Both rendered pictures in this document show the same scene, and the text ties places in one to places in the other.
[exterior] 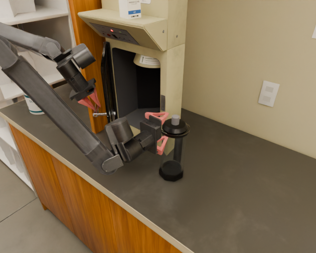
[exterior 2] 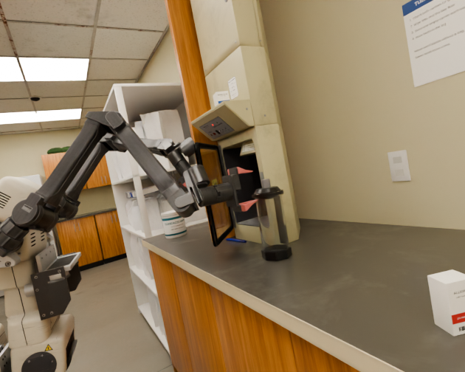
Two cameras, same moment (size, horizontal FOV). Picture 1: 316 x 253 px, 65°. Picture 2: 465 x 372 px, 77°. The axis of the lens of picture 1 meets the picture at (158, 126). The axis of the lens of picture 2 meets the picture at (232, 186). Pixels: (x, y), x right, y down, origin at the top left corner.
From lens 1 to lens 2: 57 cm
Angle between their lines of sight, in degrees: 37
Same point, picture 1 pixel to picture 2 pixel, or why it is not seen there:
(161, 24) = (243, 102)
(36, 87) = (133, 142)
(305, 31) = (406, 85)
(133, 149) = (206, 190)
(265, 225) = (381, 283)
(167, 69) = (259, 143)
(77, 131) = (159, 174)
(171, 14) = (253, 96)
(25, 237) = not seen: outside the picture
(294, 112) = (438, 177)
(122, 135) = (196, 177)
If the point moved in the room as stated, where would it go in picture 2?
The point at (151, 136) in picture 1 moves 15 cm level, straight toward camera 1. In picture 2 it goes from (229, 184) to (210, 191)
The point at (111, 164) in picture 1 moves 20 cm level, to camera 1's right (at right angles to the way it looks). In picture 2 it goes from (182, 201) to (247, 190)
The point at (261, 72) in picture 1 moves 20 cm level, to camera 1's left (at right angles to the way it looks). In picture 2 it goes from (381, 145) to (328, 155)
